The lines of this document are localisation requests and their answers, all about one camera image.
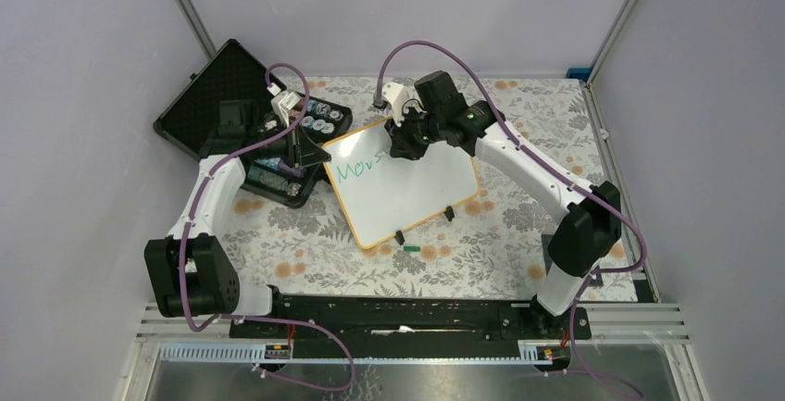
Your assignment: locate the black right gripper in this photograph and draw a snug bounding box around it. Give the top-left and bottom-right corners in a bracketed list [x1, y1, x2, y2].
[385, 105, 444, 162]

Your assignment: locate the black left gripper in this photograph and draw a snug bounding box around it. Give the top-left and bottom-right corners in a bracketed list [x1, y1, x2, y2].
[248, 116, 330, 168]

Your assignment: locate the yellow framed whiteboard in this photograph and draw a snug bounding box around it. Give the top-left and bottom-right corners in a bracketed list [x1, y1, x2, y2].
[322, 118, 480, 249]

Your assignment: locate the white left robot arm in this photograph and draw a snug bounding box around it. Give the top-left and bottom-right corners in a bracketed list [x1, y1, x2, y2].
[143, 91, 330, 337]

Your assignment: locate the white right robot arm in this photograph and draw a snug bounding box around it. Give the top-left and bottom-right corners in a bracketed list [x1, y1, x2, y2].
[375, 70, 621, 338]

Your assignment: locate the black poker chip case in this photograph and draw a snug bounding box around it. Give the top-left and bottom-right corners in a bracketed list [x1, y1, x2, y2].
[154, 39, 353, 208]

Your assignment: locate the floral table mat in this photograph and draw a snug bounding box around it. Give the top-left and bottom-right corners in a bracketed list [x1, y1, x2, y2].
[220, 79, 605, 300]

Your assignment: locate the grey lego baseplate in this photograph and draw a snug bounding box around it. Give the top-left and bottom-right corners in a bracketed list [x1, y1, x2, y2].
[541, 234, 554, 272]

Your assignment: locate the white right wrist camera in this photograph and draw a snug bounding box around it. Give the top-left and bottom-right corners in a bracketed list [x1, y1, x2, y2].
[373, 81, 409, 127]

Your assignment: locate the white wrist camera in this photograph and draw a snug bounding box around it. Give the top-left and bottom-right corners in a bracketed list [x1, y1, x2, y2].
[373, 81, 409, 127]
[267, 83, 303, 126]

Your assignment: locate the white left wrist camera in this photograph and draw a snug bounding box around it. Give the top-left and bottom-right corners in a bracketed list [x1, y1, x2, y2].
[267, 83, 303, 126]

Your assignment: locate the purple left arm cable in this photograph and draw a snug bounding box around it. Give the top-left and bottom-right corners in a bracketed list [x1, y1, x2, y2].
[178, 63, 358, 395]

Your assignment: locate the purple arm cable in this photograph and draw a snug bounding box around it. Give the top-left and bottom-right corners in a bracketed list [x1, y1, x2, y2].
[374, 39, 649, 401]
[178, 63, 358, 395]

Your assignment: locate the blue corner bracket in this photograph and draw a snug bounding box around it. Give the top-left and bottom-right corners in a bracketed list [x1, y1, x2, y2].
[566, 68, 592, 82]

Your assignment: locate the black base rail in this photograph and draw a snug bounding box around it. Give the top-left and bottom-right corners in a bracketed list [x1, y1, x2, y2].
[230, 294, 592, 359]

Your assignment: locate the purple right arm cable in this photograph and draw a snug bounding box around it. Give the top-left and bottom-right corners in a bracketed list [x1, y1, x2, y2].
[374, 39, 649, 401]

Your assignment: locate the white slotted cable duct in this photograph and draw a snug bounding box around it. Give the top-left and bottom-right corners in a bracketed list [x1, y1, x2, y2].
[157, 340, 554, 365]

